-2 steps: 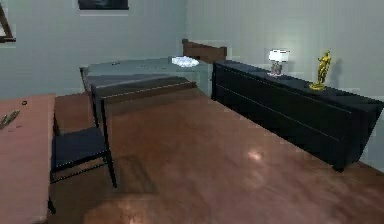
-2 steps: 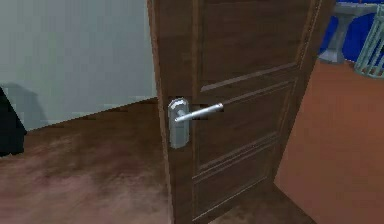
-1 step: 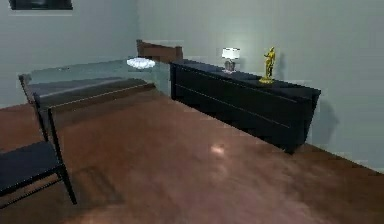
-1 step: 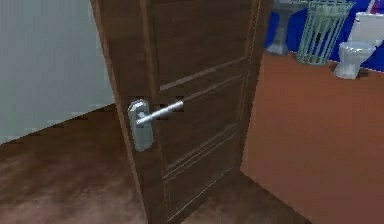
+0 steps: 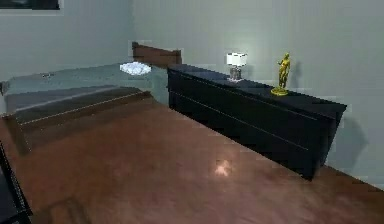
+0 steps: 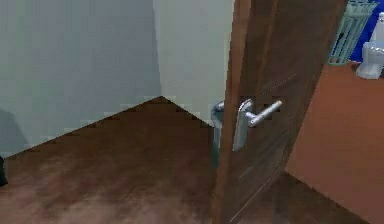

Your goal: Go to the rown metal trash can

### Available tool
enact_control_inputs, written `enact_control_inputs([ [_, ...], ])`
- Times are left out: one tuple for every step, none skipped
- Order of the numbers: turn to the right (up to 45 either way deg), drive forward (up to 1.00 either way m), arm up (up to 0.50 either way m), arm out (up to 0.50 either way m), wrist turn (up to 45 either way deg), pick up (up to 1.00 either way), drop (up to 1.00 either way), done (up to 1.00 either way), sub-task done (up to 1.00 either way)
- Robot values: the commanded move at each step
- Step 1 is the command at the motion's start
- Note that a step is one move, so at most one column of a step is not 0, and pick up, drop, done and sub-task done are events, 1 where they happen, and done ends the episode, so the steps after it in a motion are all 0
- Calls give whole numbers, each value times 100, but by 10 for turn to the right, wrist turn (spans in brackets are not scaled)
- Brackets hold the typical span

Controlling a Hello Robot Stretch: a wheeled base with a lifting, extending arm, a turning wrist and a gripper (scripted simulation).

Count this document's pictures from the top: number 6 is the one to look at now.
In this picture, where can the white toilet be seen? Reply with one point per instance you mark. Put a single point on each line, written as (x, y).
(372, 56)

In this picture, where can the brown wooden room door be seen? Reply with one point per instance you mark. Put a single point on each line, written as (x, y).
(266, 50)

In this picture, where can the black object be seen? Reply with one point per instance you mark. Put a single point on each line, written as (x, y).
(2, 173)

